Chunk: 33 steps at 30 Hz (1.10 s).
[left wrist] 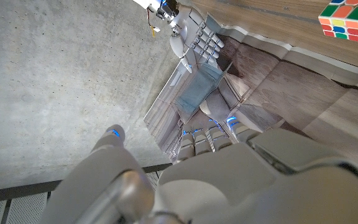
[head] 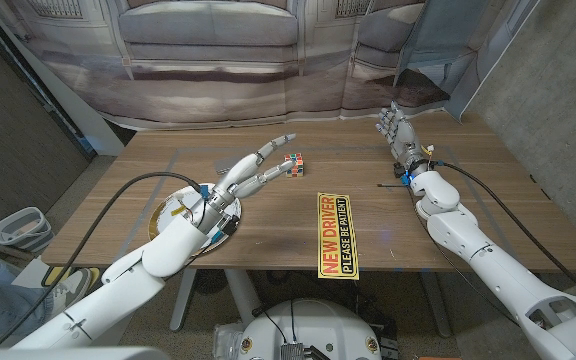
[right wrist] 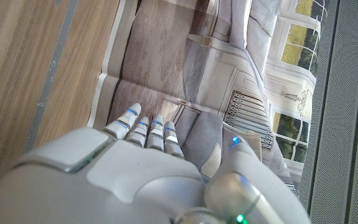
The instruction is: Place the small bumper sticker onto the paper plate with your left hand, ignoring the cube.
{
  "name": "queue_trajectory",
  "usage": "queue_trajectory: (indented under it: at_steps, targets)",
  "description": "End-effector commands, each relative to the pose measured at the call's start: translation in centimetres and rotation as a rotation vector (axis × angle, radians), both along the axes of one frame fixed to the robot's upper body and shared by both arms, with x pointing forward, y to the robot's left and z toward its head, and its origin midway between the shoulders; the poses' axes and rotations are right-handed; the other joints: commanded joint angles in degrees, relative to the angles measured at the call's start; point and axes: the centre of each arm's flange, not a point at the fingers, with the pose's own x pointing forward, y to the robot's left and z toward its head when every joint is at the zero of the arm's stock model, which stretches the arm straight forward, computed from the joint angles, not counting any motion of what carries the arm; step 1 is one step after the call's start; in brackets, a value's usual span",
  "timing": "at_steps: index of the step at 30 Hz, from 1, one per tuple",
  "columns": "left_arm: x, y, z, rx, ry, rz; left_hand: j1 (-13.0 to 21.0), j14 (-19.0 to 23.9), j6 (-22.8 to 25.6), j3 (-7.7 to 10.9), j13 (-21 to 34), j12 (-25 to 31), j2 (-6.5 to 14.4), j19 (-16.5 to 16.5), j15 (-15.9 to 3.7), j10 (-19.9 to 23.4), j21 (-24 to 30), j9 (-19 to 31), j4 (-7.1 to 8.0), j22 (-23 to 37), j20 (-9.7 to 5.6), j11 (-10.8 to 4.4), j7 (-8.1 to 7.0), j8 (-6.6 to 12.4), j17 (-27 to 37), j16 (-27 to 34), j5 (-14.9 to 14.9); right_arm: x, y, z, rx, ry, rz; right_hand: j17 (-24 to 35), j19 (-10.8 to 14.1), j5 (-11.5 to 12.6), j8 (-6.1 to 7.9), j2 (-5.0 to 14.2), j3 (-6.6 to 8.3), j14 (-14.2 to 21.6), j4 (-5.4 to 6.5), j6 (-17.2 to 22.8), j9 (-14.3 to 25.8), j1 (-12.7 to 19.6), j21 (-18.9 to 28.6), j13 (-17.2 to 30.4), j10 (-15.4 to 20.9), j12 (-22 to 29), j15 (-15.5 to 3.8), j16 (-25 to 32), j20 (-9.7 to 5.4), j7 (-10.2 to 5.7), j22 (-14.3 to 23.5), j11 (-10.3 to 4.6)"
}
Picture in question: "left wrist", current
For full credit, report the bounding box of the multicoloured puzzle cube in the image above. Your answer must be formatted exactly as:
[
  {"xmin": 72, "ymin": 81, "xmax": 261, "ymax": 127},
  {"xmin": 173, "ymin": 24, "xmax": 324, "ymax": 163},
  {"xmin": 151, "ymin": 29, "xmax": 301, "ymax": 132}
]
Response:
[{"xmin": 318, "ymin": 0, "xmax": 358, "ymax": 43}]

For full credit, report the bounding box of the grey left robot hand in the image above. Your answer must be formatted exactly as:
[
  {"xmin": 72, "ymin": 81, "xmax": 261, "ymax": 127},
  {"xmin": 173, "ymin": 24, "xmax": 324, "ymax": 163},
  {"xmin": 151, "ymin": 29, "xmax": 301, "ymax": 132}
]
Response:
[{"xmin": 37, "ymin": 116, "xmax": 358, "ymax": 224}]

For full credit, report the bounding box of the right wrist yellow tagged wire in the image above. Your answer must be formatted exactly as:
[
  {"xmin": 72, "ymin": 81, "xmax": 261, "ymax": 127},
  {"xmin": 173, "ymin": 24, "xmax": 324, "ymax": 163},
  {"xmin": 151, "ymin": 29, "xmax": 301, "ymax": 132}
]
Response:
[{"xmin": 146, "ymin": 6, "xmax": 162, "ymax": 37}]

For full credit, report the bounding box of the printed living room backdrop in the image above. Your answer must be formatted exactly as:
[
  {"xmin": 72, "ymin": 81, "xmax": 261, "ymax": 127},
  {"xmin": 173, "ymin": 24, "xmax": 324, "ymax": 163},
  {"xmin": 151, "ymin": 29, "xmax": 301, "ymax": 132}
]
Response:
[{"xmin": 143, "ymin": 14, "xmax": 358, "ymax": 162}]

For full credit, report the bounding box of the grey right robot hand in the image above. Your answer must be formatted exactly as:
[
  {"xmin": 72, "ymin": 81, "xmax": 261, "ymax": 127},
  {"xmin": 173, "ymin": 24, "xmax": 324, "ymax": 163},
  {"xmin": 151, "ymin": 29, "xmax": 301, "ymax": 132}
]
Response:
[{"xmin": 168, "ymin": 3, "xmax": 226, "ymax": 75}]

